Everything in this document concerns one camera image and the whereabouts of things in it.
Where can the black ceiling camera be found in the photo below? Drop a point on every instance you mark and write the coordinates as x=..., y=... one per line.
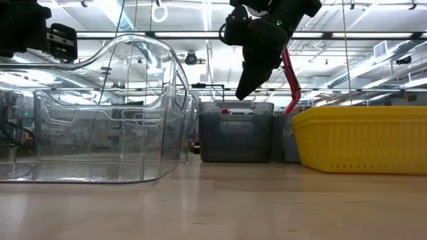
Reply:
x=191, y=59

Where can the yellow plastic mesh basket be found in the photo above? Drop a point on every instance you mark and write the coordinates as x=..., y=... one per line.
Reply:
x=367, y=108
x=360, y=143
x=367, y=114

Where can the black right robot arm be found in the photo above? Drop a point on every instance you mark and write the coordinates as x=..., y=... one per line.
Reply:
x=312, y=6

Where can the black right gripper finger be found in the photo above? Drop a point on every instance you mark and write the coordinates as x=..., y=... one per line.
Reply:
x=267, y=65
x=247, y=70

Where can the red desk lamp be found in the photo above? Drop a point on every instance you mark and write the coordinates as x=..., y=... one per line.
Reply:
x=293, y=86

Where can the translucent grey storage bin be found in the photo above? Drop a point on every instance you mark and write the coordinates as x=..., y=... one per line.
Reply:
x=233, y=143
x=283, y=140

